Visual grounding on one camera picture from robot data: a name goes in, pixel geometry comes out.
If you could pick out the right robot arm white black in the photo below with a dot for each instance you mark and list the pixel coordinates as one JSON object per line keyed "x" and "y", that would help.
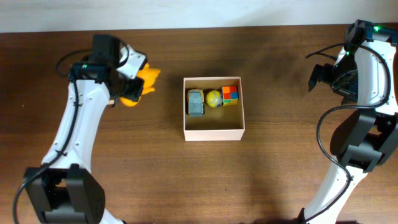
{"x": 363, "y": 75}

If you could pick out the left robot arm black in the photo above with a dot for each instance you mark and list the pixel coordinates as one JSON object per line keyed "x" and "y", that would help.
{"x": 62, "y": 189}

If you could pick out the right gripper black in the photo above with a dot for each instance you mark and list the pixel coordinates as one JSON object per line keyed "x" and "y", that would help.
{"x": 351, "y": 89}

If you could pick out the grey yellow toy car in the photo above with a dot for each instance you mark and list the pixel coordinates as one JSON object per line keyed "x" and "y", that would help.
{"x": 195, "y": 102}

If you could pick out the pink cardboard box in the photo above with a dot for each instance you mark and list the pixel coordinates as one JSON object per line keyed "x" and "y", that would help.
{"x": 225, "y": 123}

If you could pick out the colourful puzzle cube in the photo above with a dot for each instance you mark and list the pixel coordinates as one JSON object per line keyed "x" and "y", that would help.
{"x": 230, "y": 95}

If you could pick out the yellow grey ball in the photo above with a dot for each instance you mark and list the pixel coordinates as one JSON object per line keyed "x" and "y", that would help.
{"x": 214, "y": 99}

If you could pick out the orange rubber toy animal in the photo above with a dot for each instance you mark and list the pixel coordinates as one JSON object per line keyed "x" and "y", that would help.
{"x": 149, "y": 75}

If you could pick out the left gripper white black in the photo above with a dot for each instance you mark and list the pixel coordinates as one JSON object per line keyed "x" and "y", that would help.
{"x": 136, "y": 93}

